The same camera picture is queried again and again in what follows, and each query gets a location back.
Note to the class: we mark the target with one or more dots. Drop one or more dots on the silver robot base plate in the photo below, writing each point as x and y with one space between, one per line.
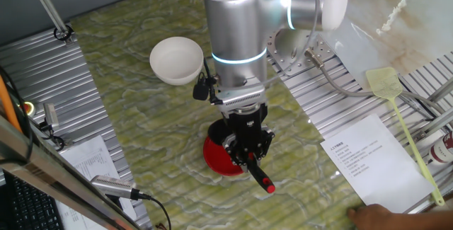
325 51

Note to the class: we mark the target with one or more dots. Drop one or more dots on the orange pole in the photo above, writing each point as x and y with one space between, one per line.
6 106

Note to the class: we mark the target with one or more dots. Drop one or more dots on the small silver camera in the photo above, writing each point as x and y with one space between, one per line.
51 115

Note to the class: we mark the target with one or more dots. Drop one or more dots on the aluminium frame bar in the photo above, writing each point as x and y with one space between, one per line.
53 180

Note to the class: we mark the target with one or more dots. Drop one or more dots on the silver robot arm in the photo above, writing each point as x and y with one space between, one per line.
237 28

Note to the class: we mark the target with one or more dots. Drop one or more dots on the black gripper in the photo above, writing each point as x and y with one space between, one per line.
247 127

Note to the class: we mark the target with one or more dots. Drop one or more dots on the black ladle with red accents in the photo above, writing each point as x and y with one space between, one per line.
262 177

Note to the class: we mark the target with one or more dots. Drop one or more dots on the aluminium profile strut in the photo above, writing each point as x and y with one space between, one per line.
442 93
435 124

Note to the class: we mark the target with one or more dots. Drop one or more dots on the person's right hand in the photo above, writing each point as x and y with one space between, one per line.
369 217

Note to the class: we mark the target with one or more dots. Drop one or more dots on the red emergency stop button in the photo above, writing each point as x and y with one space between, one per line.
29 108

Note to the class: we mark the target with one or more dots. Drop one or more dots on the red bowl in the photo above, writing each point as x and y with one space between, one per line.
214 159

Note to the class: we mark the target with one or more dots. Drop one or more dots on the white instruction paper sheet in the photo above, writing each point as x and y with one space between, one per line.
375 166

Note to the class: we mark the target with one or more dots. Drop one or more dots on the beige marble pattern board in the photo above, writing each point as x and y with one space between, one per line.
417 17

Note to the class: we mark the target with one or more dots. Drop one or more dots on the white can with red label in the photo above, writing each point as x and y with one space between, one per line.
442 148

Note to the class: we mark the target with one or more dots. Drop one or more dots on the white bowl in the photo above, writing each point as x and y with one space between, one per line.
175 60

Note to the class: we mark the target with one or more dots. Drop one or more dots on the silver ribbed wrist camera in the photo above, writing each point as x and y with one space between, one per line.
240 100

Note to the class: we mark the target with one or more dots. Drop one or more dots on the green marble pattern mat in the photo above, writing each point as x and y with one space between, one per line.
159 145

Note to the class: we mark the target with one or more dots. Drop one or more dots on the yellow fly swatter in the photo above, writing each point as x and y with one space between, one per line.
384 83

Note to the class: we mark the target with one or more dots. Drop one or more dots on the printed table paper sheet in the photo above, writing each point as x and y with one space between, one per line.
88 159

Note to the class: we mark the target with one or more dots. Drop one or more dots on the black keyboard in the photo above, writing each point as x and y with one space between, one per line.
28 208

